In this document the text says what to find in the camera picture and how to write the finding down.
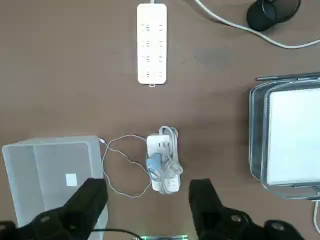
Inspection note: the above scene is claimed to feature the short white power strip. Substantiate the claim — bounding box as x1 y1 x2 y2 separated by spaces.
145 133 181 194

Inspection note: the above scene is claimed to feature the thick beige power strip cable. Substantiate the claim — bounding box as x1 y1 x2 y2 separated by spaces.
194 0 320 50

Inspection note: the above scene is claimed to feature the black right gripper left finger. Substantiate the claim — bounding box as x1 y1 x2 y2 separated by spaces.
0 177 109 240

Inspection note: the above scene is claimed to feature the black mesh pen cup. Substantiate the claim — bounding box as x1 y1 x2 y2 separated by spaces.
246 0 302 32

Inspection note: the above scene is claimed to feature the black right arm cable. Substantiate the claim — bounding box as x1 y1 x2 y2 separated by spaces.
93 228 141 240

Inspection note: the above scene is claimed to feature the translucent plastic bin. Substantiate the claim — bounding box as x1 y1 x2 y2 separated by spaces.
1 135 109 240

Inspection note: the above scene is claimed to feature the thin white charger cable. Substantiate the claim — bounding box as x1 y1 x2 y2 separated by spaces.
98 134 151 198

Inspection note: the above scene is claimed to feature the blue-wrapped phone charger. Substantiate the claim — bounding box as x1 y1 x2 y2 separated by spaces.
146 152 164 178

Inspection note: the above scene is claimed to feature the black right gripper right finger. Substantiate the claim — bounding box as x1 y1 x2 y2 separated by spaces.
188 178 305 240

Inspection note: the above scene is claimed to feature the long white power strip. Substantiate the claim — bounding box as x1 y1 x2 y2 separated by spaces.
136 2 168 88

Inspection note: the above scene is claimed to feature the white paper stack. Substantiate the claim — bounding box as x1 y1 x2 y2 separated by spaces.
266 88 320 186

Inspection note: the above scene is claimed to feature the metal wire document tray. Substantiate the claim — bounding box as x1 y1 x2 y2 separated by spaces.
248 72 320 201

